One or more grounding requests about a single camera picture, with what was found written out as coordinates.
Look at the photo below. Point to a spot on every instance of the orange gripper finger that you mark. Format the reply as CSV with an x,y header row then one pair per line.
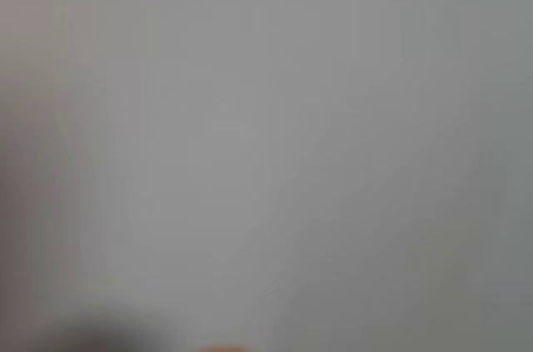
x,y
225,349

